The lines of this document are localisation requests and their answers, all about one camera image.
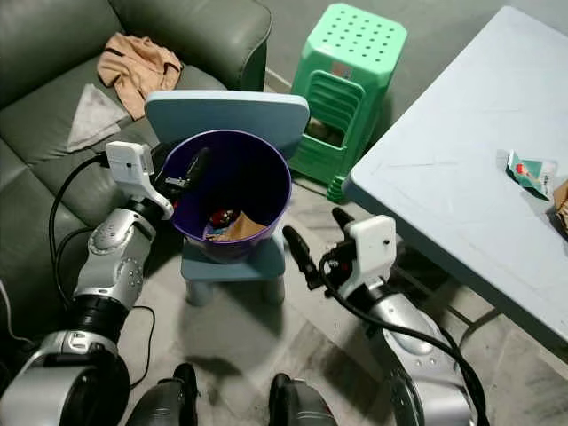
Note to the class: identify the green white snack packet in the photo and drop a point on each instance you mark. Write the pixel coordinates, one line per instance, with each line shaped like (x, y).
(530, 173)

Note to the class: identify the brown paper trash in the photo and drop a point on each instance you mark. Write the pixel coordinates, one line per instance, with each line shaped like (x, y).
(244, 230)

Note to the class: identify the light blue plastic table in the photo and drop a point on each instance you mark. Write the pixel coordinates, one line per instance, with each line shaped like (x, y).
(453, 133)

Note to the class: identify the robot leg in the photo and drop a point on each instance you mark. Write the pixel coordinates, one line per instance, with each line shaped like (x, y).
(302, 404)
(169, 399)

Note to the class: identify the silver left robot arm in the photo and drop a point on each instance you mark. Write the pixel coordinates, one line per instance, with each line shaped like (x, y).
(111, 262)

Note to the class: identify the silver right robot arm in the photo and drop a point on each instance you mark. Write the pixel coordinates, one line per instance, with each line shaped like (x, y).
(404, 333)

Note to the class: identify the green plastic stool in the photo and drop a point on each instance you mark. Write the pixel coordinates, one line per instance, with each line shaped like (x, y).
(355, 44)

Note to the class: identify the brown crumpled paper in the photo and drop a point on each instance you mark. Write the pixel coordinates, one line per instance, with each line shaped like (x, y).
(562, 195)

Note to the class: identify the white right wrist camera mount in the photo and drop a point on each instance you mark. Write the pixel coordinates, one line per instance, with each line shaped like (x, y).
(374, 244)

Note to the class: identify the red round trash item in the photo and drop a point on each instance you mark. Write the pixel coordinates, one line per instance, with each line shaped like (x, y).
(219, 218)

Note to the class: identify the dark green leather sofa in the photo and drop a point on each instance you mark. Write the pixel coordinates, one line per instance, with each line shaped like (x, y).
(44, 53)

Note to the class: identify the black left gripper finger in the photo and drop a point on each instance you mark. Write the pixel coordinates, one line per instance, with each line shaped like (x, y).
(198, 166)

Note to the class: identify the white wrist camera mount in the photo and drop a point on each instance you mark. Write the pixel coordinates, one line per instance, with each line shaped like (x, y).
(374, 244)
(131, 162)

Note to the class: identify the small light blue chair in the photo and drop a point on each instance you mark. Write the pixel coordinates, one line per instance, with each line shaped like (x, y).
(231, 109)

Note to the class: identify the grey folded cloth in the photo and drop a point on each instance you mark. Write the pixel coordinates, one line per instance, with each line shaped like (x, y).
(93, 120)

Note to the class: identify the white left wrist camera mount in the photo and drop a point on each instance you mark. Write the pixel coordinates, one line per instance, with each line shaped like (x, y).
(131, 162)

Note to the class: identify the robot left leg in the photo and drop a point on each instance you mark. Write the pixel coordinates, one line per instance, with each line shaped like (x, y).
(169, 399)

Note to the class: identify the robot right leg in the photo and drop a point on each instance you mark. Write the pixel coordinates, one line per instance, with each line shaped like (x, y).
(302, 404)

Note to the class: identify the purple plastic rubbish bin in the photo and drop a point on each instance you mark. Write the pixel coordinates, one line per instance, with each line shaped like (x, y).
(271, 191)

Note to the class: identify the beige crumpled cloth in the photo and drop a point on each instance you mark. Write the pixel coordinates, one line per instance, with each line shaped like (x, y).
(139, 69)

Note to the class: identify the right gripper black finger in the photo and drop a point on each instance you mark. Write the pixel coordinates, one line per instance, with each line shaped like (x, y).
(343, 219)
(302, 253)

